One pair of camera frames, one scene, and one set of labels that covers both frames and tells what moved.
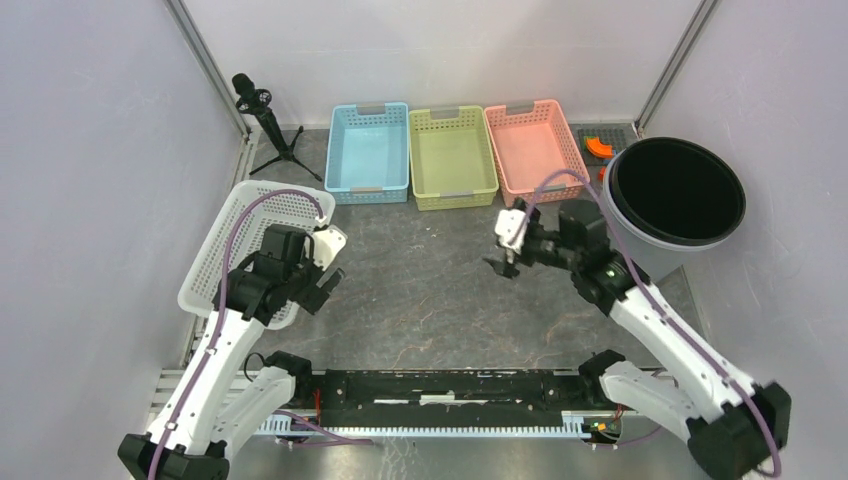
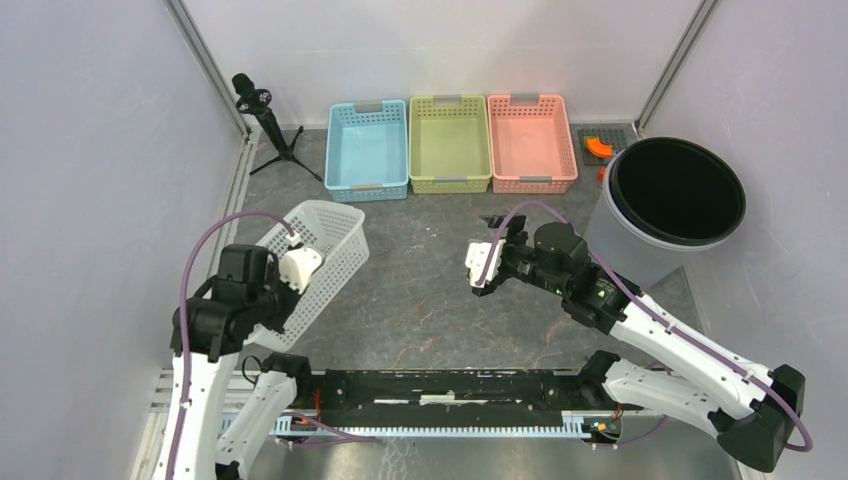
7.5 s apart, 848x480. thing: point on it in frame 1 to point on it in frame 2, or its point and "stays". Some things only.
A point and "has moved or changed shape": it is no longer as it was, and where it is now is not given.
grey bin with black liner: (674, 199) stays
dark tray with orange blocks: (599, 145) stays
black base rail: (451, 397) stays
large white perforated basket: (200, 289) has moved or changed shape
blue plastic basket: (367, 152) stays
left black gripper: (312, 296) to (278, 321)
